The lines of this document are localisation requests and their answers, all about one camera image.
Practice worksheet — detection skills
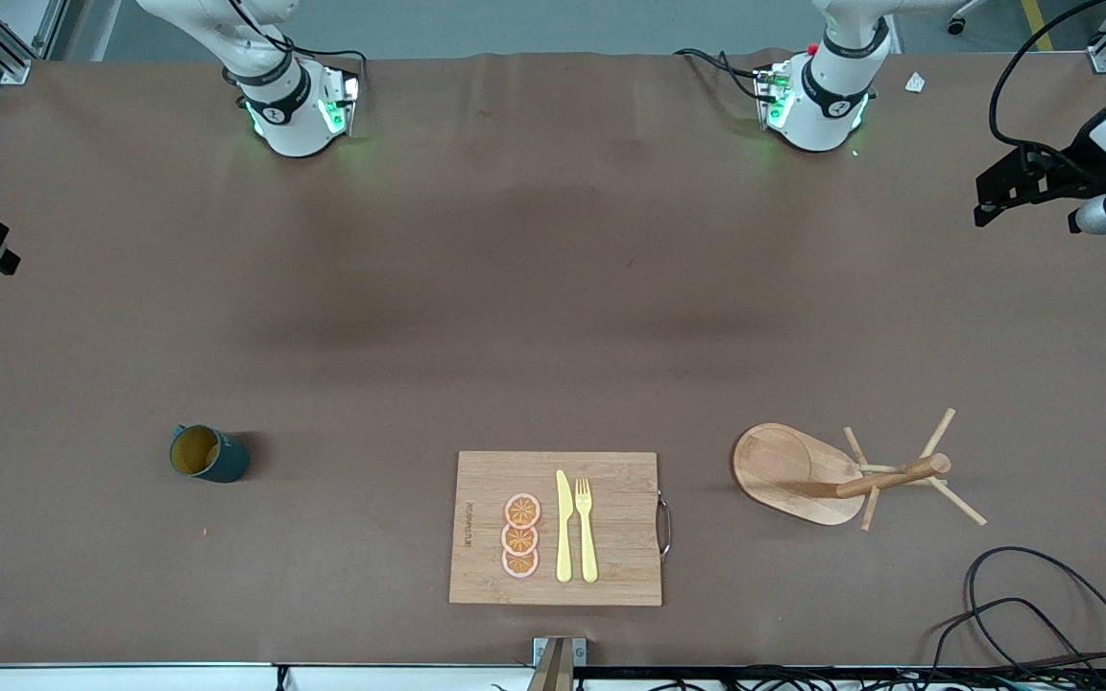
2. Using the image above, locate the yellow plastic fork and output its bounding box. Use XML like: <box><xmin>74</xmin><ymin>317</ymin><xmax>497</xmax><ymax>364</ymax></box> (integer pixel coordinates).
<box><xmin>575</xmin><ymin>478</ymin><xmax>600</xmax><ymax>584</ymax></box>

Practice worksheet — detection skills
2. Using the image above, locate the brown table mat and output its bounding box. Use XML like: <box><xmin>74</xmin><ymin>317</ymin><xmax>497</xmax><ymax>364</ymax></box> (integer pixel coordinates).
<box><xmin>0</xmin><ymin>50</ymin><xmax>1106</xmax><ymax>669</ymax></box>

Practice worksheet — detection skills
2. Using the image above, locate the yellow plastic knife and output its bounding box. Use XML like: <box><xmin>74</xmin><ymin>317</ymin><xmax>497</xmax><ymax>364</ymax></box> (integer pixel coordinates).
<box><xmin>555</xmin><ymin>469</ymin><xmax>575</xmax><ymax>584</ymax></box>

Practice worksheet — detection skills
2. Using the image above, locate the white table frame rail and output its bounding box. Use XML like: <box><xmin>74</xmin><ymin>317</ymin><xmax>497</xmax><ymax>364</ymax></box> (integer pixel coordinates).
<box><xmin>0</xmin><ymin>664</ymin><xmax>537</xmax><ymax>691</ymax></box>

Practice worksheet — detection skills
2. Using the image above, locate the teal cup with yellow inside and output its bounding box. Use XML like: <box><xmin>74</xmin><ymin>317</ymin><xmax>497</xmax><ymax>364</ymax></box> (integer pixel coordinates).
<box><xmin>169</xmin><ymin>423</ymin><xmax>252</xmax><ymax>484</ymax></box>

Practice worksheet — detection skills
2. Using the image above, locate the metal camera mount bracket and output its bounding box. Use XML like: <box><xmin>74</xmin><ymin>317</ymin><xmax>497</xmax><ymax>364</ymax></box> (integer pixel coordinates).
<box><xmin>526</xmin><ymin>636</ymin><xmax>589</xmax><ymax>691</ymax></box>

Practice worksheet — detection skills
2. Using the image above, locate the wooden cup rack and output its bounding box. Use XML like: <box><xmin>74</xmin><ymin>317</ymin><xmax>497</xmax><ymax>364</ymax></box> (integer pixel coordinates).
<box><xmin>732</xmin><ymin>408</ymin><xmax>989</xmax><ymax>533</ymax></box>

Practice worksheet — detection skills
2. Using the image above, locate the black cable loop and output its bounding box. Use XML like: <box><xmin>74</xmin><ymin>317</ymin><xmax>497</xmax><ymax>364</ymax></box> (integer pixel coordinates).
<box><xmin>927</xmin><ymin>597</ymin><xmax>1092</xmax><ymax>691</ymax></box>
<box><xmin>966</xmin><ymin>546</ymin><xmax>1106</xmax><ymax>691</ymax></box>

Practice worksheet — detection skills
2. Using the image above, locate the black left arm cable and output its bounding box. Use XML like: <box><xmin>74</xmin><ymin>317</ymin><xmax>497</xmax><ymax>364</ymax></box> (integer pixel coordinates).
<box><xmin>988</xmin><ymin>0</ymin><xmax>1106</xmax><ymax>170</ymax></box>

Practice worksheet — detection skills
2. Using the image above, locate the bamboo cutting board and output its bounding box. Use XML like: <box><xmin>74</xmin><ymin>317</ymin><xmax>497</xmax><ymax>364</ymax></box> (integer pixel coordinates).
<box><xmin>448</xmin><ymin>451</ymin><xmax>663</xmax><ymax>607</ymax></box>

